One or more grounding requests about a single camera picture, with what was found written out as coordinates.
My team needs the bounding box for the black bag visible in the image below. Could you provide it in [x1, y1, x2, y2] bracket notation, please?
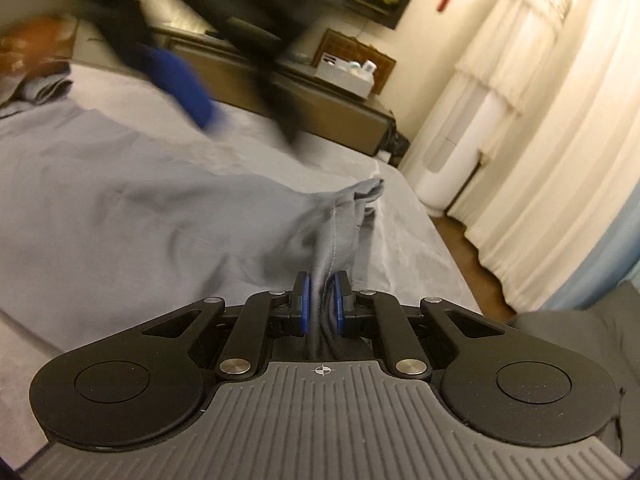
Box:
[379, 122, 412, 168]

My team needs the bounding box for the long grey-brown sideboard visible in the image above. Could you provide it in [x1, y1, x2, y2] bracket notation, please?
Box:
[150, 22, 397, 157]

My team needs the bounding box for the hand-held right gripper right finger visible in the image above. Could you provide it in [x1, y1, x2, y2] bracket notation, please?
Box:
[333, 270, 506, 379]

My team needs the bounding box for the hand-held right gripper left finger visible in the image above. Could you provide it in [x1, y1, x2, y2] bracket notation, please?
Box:
[142, 271, 313, 382]

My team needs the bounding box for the white lace cover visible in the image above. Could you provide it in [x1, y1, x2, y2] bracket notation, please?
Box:
[454, 0, 573, 116]

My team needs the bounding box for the white curtain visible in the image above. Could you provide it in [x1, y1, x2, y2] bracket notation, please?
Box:
[447, 0, 640, 313]

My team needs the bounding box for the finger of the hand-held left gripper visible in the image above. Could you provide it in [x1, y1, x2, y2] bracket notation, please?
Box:
[94, 4, 218, 131]
[219, 16, 307, 150]

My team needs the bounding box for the wooden framed board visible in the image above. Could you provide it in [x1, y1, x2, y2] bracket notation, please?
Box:
[312, 28, 397, 97]

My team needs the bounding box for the white organiser box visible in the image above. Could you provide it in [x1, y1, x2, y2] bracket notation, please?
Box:
[314, 52, 377, 100]

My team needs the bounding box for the light blue curtain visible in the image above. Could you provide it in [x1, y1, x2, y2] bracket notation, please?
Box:
[542, 195, 640, 313]

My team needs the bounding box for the grey garment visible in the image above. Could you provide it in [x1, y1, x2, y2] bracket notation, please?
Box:
[0, 72, 388, 363]

